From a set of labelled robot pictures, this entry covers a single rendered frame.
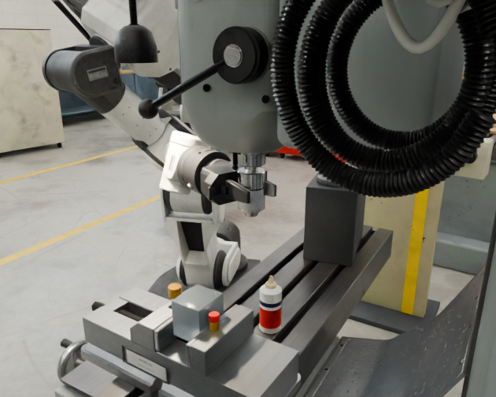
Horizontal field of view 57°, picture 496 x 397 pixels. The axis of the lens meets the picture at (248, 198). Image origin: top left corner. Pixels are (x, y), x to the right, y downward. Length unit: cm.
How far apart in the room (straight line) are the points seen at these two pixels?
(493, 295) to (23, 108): 662
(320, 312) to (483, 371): 44
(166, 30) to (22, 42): 586
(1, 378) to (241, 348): 191
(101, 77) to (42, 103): 595
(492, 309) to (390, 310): 226
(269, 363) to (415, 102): 41
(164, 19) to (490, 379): 88
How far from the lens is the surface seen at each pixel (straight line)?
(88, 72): 105
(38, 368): 254
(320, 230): 110
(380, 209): 258
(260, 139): 68
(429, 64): 53
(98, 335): 83
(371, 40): 54
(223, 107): 66
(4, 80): 679
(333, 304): 98
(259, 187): 76
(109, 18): 109
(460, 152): 37
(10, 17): 946
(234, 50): 60
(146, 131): 116
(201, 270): 163
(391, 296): 276
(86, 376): 116
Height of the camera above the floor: 147
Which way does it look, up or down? 19 degrees down
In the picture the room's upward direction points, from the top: straight up
